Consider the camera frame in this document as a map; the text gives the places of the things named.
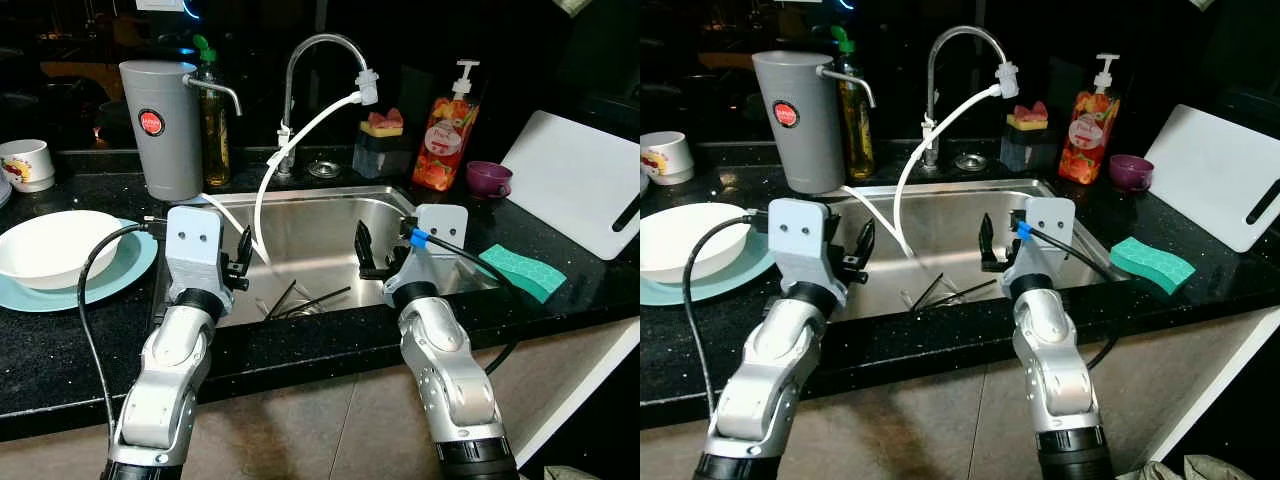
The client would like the black chopstick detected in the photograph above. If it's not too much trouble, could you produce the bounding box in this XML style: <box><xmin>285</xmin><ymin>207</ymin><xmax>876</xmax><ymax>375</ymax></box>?
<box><xmin>263</xmin><ymin>280</ymin><xmax>299</xmax><ymax>321</ymax></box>
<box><xmin>923</xmin><ymin>281</ymin><xmax>998</xmax><ymax>311</ymax></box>
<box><xmin>278</xmin><ymin>287</ymin><xmax>353</xmax><ymax>318</ymax></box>
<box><xmin>908</xmin><ymin>274</ymin><xmax>945</xmax><ymax>313</ymax></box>

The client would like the green sponge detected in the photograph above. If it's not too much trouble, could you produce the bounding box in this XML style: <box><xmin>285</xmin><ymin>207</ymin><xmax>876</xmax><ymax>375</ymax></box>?
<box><xmin>478</xmin><ymin>243</ymin><xmax>568</xmax><ymax>304</ymax></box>
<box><xmin>1110</xmin><ymin>236</ymin><xmax>1198</xmax><ymax>296</ymax></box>

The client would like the white printed mug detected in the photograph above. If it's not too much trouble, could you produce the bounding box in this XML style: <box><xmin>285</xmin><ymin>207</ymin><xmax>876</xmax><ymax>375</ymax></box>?
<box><xmin>640</xmin><ymin>131</ymin><xmax>696</xmax><ymax>186</ymax></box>
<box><xmin>0</xmin><ymin>139</ymin><xmax>56</xmax><ymax>193</ymax></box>

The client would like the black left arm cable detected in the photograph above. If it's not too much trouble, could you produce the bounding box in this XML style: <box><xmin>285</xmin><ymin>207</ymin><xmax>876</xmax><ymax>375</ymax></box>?
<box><xmin>683</xmin><ymin>210</ymin><xmax>771</xmax><ymax>421</ymax></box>
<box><xmin>76</xmin><ymin>218</ymin><xmax>169</xmax><ymax>463</ymax></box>

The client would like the white water hose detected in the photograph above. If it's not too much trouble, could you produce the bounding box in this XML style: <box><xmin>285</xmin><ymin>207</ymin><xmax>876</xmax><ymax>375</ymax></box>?
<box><xmin>200</xmin><ymin>90</ymin><xmax>363</xmax><ymax>266</ymax></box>
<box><xmin>840</xmin><ymin>85</ymin><xmax>1004</xmax><ymax>259</ymax></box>

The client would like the green capped oil bottle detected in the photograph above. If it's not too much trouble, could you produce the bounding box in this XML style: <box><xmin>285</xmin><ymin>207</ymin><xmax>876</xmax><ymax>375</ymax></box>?
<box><xmin>193</xmin><ymin>35</ymin><xmax>233</xmax><ymax>188</ymax></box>
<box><xmin>830</xmin><ymin>25</ymin><xmax>876</xmax><ymax>181</ymax></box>

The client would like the teal plate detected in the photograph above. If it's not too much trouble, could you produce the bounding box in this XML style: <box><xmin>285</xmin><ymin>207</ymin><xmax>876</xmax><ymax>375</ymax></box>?
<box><xmin>640</xmin><ymin>210</ymin><xmax>781</xmax><ymax>307</ymax></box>
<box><xmin>0</xmin><ymin>218</ymin><xmax>159</xmax><ymax>314</ymax></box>

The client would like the purple cup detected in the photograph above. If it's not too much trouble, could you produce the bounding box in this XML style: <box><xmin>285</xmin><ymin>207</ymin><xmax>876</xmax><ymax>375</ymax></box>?
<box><xmin>1108</xmin><ymin>154</ymin><xmax>1155</xmax><ymax>193</ymax></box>
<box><xmin>466</xmin><ymin>160</ymin><xmax>514</xmax><ymax>199</ymax></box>

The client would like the black sponge holder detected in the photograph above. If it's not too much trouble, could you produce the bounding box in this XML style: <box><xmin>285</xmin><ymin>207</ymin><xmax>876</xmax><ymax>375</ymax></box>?
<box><xmin>1000</xmin><ymin>122</ymin><xmax>1056</xmax><ymax>171</ymax></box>
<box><xmin>352</xmin><ymin>130</ymin><xmax>411</xmax><ymax>179</ymax></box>

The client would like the stainless steel sink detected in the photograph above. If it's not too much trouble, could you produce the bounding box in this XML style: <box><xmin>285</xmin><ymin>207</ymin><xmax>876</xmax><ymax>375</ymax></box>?
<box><xmin>150</xmin><ymin>185</ymin><xmax>501</xmax><ymax>329</ymax></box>
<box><xmin>800</xmin><ymin>178</ymin><xmax>1126</xmax><ymax>323</ymax></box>

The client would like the yellow and red sponge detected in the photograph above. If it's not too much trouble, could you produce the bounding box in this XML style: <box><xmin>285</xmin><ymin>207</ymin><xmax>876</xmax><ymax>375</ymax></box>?
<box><xmin>362</xmin><ymin>107</ymin><xmax>405</xmax><ymax>138</ymax></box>
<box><xmin>1007</xmin><ymin>100</ymin><xmax>1050</xmax><ymax>132</ymax></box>

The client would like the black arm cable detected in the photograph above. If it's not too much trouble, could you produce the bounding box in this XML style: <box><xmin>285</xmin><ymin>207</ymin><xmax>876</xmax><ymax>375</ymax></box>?
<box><xmin>76</xmin><ymin>218</ymin><xmax>169</xmax><ymax>463</ymax></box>
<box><xmin>1012</xmin><ymin>222</ymin><xmax>1121</xmax><ymax>373</ymax></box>
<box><xmin>400</xmin><ymin>225</ymin><xmax>521</xmax><ymax>376</ymax></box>
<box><xmin>683</xmin><ymin>210</ymin><xmax>771</xmax><ymax>421</ymax></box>

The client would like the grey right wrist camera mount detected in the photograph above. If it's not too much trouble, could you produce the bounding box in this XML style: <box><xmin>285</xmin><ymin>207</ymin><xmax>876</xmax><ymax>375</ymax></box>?
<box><xmin>383</xmin><ymin>203</ymin><xmax>469</xmax><ymax>306</ymax></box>
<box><xmin>1000</xmin><ymin>196</ymin><xmax>1077</xmax><ymax>296</ymax></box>

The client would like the orange pump soap bottle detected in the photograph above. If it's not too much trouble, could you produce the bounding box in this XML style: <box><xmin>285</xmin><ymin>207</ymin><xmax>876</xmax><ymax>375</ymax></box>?
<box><xmin>1058</xmin><ymin>53</ymin><xmax>1121</xmax><ymax>186</ymax></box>
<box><xmin>412</xmin><ymin>60</ymin><xmax>481</xmax><ymax>192</ymax></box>

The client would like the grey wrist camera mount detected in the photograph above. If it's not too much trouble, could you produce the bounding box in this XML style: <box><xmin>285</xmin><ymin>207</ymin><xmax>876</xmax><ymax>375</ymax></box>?
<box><xmin>383</xmin><ymin>203</ymin><xmax>469</xmax><ymax>306</ymax></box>
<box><xmin>1000</xmin><ymin>196</ymin><xmax>1077</xmax><ymax>296</ymax></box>
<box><xmin>163</xmin><ymin>205</ymin><xmax>233</xmax><ymax>306</ymax></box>
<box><xmin>765</xmin><ymin>197</ymin><xmax>846</xmax><ymax>301</ymax></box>

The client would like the white bowl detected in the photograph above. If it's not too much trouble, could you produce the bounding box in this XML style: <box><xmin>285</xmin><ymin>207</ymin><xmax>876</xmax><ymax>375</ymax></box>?
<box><xmin>0</xmin><ymin>210</ymin><xmax>123</xmax><ymax>291</ymax></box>
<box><xmin>640</xmin><ymin>202</ymin><xmax>753</xmax><ymax>284</ymax></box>

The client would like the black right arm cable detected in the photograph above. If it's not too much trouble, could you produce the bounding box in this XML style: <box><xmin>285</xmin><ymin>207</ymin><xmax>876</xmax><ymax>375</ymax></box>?
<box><xmin>1012</xmin><ymin>222</ymin><xmax>1121</xmax><ymax>373</ymax></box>
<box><xmin>400</xmin><ymin>225</ymin><xmax>521</xmax><ymax>376</ymax></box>

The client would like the white cutting board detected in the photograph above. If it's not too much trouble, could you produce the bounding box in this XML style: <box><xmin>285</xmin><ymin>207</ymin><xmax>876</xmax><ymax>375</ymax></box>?
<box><xmin>1143</xmin><ymin>104</ymin><xmax>1280</xmax><ymax>254</ymax></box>
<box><xmin>500</xmin><ymin>110</ymin><xmax>641</xmax><ymax>261</ymax></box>

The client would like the grey water filter canister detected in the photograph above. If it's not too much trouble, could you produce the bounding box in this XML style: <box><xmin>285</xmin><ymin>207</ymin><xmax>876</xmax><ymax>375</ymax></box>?
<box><xmin>752</xmin><ymin>50</ymin><xmax>878</xmax><ymax>195</ymax></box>
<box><xmin>119</xmin><ymin>59</ymin><xmax>244</xmax><ymax>202</ymax></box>

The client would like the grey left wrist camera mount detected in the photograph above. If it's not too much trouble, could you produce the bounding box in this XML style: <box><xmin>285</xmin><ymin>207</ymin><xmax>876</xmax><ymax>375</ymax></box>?
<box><xmin>765</xmin><ymin>197</ymin><xmax>846</xmax><ymax>301</ymax></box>
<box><xmin>163</xmin><ymin>205</ymin><xmax>233</xmax><ymax>306</ymax></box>

